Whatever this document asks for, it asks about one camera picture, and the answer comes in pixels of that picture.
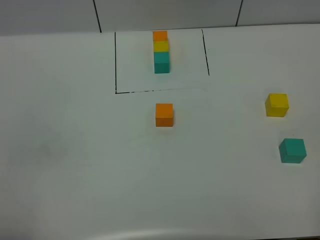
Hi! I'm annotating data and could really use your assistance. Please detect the orange template block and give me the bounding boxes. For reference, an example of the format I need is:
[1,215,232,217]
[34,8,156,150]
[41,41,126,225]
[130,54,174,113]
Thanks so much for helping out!
[152,30,168,42]

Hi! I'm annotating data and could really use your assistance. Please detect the teal template block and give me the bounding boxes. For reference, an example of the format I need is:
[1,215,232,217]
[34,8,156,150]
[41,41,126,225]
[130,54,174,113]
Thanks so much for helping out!
[153,51,171,74]

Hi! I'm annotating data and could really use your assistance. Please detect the yellow template block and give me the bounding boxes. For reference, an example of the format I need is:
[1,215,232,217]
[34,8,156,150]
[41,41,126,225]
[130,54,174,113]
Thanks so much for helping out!
[153,41,169,53]

